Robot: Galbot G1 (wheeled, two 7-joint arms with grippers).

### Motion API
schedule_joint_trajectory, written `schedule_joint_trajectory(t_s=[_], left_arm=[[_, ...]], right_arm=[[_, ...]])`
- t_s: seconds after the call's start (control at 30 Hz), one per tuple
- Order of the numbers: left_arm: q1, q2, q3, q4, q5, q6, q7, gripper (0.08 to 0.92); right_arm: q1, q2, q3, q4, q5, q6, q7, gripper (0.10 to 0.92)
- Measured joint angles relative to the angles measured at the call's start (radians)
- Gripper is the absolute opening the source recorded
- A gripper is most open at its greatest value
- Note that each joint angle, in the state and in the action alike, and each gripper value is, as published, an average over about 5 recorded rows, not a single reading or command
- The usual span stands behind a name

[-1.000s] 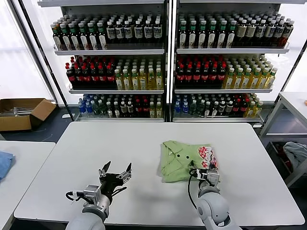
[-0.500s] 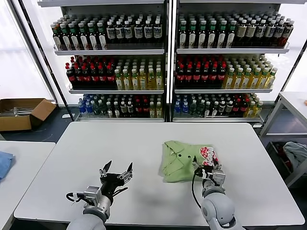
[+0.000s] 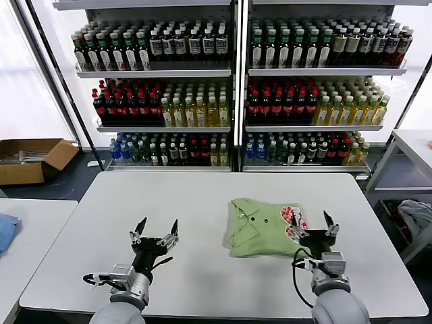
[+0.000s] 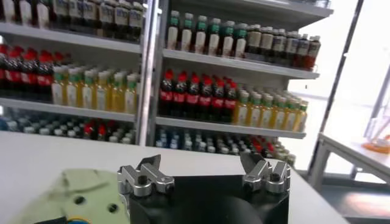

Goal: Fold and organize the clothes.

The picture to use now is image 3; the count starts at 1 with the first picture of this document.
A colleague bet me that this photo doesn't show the white side table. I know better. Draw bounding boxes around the white side table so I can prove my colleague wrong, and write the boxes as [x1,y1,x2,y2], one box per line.
[0,198,79,324]

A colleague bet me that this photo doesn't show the beige-label dark bottle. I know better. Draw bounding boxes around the beige-label dark bottle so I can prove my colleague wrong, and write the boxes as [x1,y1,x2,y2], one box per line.
[332,27,349,67]
[346,27,362,67]

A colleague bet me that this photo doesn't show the white-label reddish drink bottle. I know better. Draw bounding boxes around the white-label reddish drink bottle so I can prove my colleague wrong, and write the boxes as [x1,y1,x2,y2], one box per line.
[398,29,415,67]

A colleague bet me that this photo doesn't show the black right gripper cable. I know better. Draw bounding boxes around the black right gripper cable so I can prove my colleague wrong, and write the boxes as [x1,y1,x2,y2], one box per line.
[291,248,317,310]

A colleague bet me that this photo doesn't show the blue folded cloth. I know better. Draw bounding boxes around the blue folded cloth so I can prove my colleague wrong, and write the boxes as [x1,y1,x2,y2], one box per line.
[0,212,23,257]

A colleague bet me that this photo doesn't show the white-label dark drink bottle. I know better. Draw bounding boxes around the white-label dark drink bottle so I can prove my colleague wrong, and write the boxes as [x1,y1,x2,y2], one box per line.
[161,29,176,63]
[201,28,215,63]
[188,28,203,63]
[149,29,163,63]
[174,28,188,63]
[386,28,402,67]
[215,28,229,63]
[360,27,376,67]
[373,28,389,67]

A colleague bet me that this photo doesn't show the red cloth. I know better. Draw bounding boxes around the red cloth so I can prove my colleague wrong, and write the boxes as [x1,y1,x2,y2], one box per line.
[387,201,412,239]

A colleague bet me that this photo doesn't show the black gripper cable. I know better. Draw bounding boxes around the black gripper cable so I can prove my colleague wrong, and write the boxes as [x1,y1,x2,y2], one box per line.
[291,248,317,310]
[82,272,113,287]

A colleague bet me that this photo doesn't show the green-cap dark tea bottle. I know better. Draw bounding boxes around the green-cap dark tea bottle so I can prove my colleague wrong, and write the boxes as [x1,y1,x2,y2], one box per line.
[292,28,306,69]
[319,28,333,68]
[264,28,278,69]
[84,32,100,72]
[74,33,87,72]
[250,28,265,69]
[122,31,138,72]
[305,28,320,69]
[97,32,112,72]
[135,30,152,71]
[277,28,292,69]
[109,31,125,72]

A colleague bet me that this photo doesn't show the black window pole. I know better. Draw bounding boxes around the black window pole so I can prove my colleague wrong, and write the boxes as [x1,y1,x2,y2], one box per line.
[24,0,106,169]

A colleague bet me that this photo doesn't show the grey frame side table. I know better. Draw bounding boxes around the grey frame side table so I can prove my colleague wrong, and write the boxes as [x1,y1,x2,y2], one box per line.
[364,129,432,196]

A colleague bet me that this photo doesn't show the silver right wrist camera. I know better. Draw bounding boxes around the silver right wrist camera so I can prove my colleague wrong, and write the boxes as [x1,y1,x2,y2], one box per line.
[320,251,347,281]

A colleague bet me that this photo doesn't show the brown cardboard box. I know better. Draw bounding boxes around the brown cardboard box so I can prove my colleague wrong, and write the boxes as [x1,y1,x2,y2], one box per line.
[0,138,81,186]

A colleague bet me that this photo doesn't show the grey-blue crumpled cloth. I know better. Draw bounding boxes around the grey-blue crumpled cloth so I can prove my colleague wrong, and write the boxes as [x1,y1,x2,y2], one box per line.
[398,199,432,237]

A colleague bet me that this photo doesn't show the white metal shelf rack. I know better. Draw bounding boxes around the white metal shelf rack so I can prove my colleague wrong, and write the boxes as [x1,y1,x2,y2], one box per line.
[53,0,242,173]
[241,0,410,180]

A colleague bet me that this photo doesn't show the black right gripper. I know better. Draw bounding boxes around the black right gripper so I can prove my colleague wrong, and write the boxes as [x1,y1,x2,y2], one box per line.
[289,211,341,259]

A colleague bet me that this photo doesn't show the light green polo shirt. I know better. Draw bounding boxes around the light green polo shirt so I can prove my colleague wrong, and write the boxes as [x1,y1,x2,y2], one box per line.
[225,197,313,259]

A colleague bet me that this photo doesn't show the clear plastic packets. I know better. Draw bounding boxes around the clear plastic packets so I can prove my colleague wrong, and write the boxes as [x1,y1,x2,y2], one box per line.
[0,149,50,166]

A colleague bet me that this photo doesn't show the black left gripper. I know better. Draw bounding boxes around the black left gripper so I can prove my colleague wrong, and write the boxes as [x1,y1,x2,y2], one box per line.
[130,217,180,275]

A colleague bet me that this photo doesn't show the red-cap cola bottle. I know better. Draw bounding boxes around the red-cap cola bottle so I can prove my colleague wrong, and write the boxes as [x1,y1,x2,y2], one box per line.
[138,90,151,124]
[294,88,307,123]
[92,88,106,123]
[115,90,128,124]
[337,138,350,165]
[305,88,319,123]
[270,88,284,123]
[104,90,117,124]
[149,90,163,124]
[259,88,272,123]
[327,138,340,165]
[282,88,296,123]
[188,140,200,165]
[198,140,211,165]
[126,90,140,124]
[248,88,261,123]

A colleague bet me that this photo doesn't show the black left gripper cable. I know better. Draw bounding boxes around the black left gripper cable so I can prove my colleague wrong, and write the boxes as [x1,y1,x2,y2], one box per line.
[82,272,113,287]

